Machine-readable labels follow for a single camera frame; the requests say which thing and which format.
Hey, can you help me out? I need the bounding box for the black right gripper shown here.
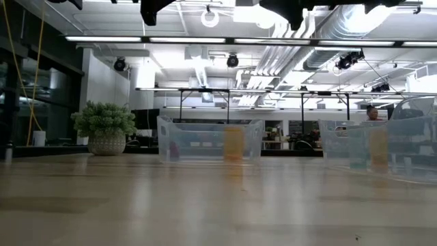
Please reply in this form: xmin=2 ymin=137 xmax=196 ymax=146
xmin=259 ymin=0 xmax=342 ymax=31

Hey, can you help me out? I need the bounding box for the large orange pill bottle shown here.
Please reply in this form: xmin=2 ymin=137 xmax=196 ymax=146
xmin=223 ymin=125 xmax=245 ymax=162

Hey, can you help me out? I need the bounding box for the red pill bottle white cap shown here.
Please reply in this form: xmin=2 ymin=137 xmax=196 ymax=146
xmin=169 ymin=140 xmax=181 ymax=162

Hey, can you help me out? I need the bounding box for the clear plastic bin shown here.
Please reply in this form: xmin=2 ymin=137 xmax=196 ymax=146
xmin=156 ymin=115 xmax=265 ymax=164
xmin=317 ymin=96 xmax=437 ymax=185

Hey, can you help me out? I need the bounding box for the green pill bottle white cap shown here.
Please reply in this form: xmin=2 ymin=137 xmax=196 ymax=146
xmin=348 ymin=128 xmax=369 ymax=171

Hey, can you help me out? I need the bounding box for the orange pill bottle white cap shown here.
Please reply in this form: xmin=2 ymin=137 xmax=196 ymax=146
xmin=369 ymin=128 xmax=389 ymax=174

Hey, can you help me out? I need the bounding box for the white ceiling pipe bundle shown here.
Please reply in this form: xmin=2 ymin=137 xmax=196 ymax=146
xmin=235 ymin=16 xmax=318 ymax=107

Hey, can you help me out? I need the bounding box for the long linear pendant light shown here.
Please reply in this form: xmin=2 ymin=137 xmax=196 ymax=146
xmin=64 ymin=35 xmax=437 ymax=48

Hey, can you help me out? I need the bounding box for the black monitor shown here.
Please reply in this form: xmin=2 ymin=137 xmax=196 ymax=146
xmin=131 ymin=108 xmax=160 ymax=131

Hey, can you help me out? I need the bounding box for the shelf with boxes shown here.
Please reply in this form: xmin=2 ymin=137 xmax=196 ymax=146
xmin=262 ymin=119 xmax=284 ymax=150

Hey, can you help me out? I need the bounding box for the person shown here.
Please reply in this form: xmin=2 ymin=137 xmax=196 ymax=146
xmin=365 ymin=105 xmax=385 ymax=122

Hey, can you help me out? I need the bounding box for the green artificial potted plant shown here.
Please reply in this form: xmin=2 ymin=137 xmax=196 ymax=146
xmin=70 ymin=100 xmax=137 ymax=156

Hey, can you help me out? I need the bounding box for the white cup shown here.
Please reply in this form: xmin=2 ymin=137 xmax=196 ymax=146
xmin=32 ymin=130 xmax=47 ymax=148

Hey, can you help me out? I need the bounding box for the small silver cylinder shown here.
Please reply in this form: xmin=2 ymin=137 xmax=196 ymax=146
xmin=4 ymin=143 xmax=14 ymax=165

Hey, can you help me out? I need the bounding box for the white coiled cable ring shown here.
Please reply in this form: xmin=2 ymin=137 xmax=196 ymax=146
xmin=200 ymin=9 xmax=221 ymax=29

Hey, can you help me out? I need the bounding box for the black metal workstation frame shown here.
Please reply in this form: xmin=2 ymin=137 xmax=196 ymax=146
xmin=177 ymin=87 xmax=231 ymax=124
xmin=300 ymin=90 xmax=352 ymax=136

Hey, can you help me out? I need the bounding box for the yellow extension cable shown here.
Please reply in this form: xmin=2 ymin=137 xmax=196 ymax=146
xmin=1 ymin=0 xmax=47 ymax=146

